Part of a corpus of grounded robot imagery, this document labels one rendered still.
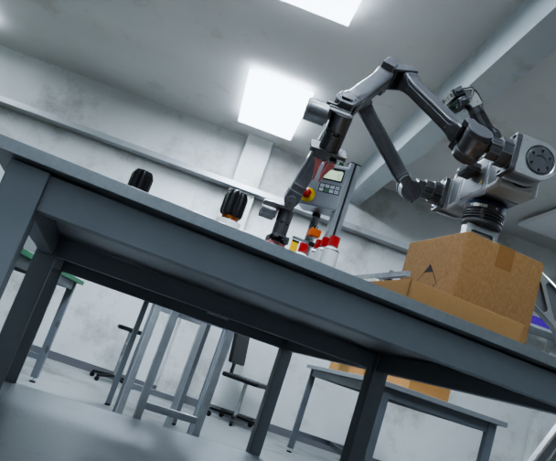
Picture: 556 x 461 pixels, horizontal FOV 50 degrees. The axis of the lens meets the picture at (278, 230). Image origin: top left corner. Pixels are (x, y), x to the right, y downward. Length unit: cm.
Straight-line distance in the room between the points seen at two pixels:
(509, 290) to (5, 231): 120
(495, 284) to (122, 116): 601
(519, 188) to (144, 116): 569
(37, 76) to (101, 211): 660
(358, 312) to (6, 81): 678
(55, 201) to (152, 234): 15
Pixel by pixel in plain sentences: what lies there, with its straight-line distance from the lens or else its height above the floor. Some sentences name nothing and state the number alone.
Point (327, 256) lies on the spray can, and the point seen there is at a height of 101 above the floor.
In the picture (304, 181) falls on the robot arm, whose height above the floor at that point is 132.
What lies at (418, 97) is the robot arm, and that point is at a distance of 199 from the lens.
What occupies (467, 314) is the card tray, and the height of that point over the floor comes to 85.
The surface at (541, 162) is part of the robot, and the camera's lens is 193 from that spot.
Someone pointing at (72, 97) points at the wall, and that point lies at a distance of 737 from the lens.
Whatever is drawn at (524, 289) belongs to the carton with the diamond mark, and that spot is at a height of 103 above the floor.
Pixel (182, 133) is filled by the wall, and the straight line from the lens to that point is 712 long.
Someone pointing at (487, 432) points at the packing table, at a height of 69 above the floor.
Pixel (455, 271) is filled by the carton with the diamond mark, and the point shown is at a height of 101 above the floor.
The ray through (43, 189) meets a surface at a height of 78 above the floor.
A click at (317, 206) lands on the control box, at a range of 238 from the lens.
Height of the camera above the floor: 64
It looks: 12 degrees up
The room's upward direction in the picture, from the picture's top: 19 degrees clockwise
